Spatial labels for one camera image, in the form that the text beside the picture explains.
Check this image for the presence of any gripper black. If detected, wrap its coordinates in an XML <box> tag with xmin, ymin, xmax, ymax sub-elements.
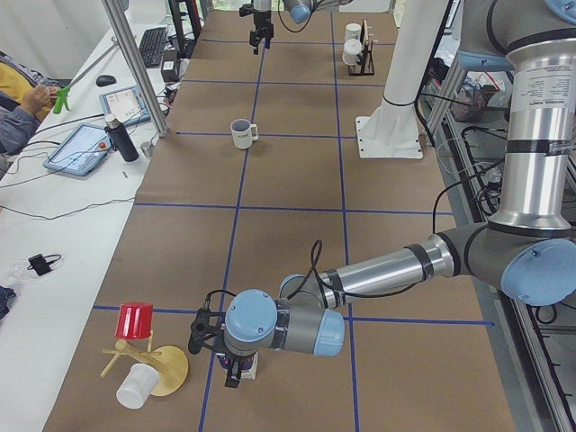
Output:
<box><xmin>225</xmin><ymin>351</ymin><xmax>257</xmax><ymax>389</ymax></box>
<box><xmin>249</xmin><ymin>9</ymin><xmax>275</xmax><ymax>55</ymax></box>

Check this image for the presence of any blue milk carton green cap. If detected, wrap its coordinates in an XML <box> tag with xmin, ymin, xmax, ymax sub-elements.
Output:
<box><xmin>216</xmin><ymin>353</ymin><xmax>258</xmax><ymax>380</ymax></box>

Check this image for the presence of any white mug with handle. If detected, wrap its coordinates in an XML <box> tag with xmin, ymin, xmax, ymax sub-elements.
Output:
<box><xmin>230</xmin><ymin>119</ymin><xmax>259</xmax><ymax>149</ymax></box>

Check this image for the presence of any person forearm grey sleeve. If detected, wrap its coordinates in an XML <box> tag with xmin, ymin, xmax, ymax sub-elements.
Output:
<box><xmin>0</xmin><ymin>106</ymin><xmax>41</xmax><ymax>156</ymax></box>

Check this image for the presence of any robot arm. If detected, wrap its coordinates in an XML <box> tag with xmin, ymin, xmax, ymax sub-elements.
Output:
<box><xmin>238</xmin><ymin>0</ymin><xmax>351</xmax><ymax>55</ymax></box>
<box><xmin>214</xmin><ymin>1</ymin><xmax>575</xmax><ymax>387</ymax></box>

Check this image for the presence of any wooden cup tree stand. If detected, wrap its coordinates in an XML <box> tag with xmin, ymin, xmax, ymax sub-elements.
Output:
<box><xmin>100</xmin><ymin>331</ymin><xmax>189</xmax><ymax>397</ymax></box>

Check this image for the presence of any white plastic cup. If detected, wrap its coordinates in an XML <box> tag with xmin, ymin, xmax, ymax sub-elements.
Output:
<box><xmin>116</xmin><ymin>364</ymin><xmax>159</xmax><ymax>410</ymax></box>

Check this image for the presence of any red cup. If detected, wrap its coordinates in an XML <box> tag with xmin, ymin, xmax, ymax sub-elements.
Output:
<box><xmin>115</xmin><ymin>301</ymin><xmax>153</xmax><ymax>340</ymax></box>

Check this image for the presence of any person hand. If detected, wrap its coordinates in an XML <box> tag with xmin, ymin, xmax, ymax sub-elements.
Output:
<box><xmin>20</xmin><ymin>85</ymin><xmax>58</xmax><ymax>121</ymax></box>

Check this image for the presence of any black power adapter box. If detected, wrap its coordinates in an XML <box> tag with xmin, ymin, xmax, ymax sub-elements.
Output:
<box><xmin>160</xmin><ymin>49</ymin><xmax>181</xmax><ymax>83</ymax></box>

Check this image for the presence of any black keyboard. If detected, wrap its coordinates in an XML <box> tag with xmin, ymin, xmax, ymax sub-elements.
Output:
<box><xmin>139</xmin><ymin>27</ymin><xmax>167</xmax><ymax>68</ymax></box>

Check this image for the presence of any brown paper table cover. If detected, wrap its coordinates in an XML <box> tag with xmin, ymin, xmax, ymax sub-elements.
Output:
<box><xmin>45</xmin><ymin>12</ymin><xmax>516</xmax><ymax>431</ymax></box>

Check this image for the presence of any blue tablet far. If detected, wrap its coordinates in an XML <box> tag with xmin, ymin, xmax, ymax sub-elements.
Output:
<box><xmin>99</xmin><ymin>85</ymin><xmax>150</xmax><ymax>126</ymax></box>

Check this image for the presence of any blue tablet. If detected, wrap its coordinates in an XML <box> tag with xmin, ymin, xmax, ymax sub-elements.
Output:
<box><xmin>43</xmin><ymin>124</ymin><xmax>111</xmax><ymax>177</ymax></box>
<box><xmin>99</xmin><ymin>85</ymin><xmax>150</xmax><ymax>126</ymax></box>

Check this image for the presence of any black computer mouse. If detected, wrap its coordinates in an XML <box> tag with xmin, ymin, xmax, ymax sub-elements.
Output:
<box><xmin>95</xmin><ymin>75</ymin><xmax>116</xmax><ymax>87</ymax></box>

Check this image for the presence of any black water bottle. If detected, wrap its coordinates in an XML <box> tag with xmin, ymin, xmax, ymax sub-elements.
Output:
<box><xmin>104</xmin><ymin>113</ymin><xmax>139</xmax><ymax>162</ymax></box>

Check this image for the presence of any green plastic tool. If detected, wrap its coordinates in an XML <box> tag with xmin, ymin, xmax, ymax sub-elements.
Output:
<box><xmin>53</xmin><ymin>86</ymin><xmax>71</xmax><ymax>114</ymax></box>

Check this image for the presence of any blue tablet near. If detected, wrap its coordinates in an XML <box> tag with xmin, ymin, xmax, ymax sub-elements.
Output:
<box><xmin>43</xmin><ymin>124</ymin><xmax>111</xmax><ymax>177</ymax></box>

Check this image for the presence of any small black device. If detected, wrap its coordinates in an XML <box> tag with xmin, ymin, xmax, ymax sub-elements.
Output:
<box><xmin>27</xmin><ymin>254</ymin><xmax>62</xmax><ymax>276</ymax></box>

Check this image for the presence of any clear plastic wrapper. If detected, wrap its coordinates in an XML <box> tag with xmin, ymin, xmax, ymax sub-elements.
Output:
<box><xmin>7</xmin><ymin>260</ymin><xmax>40</xmax><ymax>284</ymax></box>

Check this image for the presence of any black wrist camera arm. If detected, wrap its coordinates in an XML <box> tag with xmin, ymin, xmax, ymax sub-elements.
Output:
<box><xmin>188</xmin><ymin>308</ymin><xmax>227</xmax><ymax>355</ymax></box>
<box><xmin>238</xmin><ymin>4</ymin><xmax>254</xmax><ymax>17</ymax></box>

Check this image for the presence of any white cup on wire rack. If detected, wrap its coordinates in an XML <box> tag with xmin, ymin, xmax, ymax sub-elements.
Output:
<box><xmin>342</xmin><ymin>39</ymin><xmax>363</xmax><ymax>66</ymax></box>

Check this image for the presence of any black wire cup rack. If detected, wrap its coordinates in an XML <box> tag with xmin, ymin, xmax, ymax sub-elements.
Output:
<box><xmin>346</xmin><ymin>19</ymin><xmax>375</xmax><ymax>76</ymax></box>

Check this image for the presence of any aluminium frame post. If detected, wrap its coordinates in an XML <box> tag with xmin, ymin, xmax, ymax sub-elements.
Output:
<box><xmin>102</xmin><ymin>0</ymin><xmax>168</xmax><ymax>138</ymax></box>

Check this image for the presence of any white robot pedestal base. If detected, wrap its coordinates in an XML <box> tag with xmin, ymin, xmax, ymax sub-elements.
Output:
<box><xmin>356</xmin><ymin>1</ymin><xmax>429</xmax><ymax>159</ymax></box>

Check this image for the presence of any long black table cable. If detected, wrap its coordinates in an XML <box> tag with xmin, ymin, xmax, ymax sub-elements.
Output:
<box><xmin>0</xmin><ymin>193</ymin><xmax>136</xmax><ymax>221</ymax></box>

